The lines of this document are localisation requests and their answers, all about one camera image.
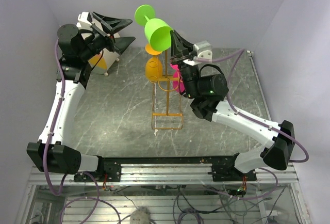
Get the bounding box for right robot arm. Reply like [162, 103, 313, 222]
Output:
[170, 30, 294, 181]

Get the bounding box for green plastic goblet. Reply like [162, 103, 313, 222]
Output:
[135, 4, 173, 52]

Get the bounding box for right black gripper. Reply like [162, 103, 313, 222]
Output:
[170, 29, 201, 98]

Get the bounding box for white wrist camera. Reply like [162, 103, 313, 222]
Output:
[184, 41, 213, 66]
[76, 11, 93, 31]

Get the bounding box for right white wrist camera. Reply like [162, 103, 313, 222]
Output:
[184, 41, 213, 66]

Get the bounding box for grey fuzzy ball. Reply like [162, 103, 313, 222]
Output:
[129, 207, 152, 224]

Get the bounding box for magenta plastic goblet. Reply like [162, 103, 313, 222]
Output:
[170, 64, 185, 95]

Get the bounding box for cream round drawer box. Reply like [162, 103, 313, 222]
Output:
[88, 16, 119, 76]

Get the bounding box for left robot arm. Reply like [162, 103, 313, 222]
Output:
[26, 12, 135, 181]

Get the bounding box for gold wire wine glass rack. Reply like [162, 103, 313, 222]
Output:
[148, 51, 184, 131]

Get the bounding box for orange plastic goblet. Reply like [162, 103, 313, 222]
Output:
[145, 43, 163, 83]

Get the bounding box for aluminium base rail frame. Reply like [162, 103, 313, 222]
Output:
[28, 156, 300, 186]

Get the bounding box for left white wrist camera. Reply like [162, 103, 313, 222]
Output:
[76, 11, 93, 31]

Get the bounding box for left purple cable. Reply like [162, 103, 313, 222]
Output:
[42, 38, 68, 197]

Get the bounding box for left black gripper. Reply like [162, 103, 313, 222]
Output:
[80, 11, 136, 61]

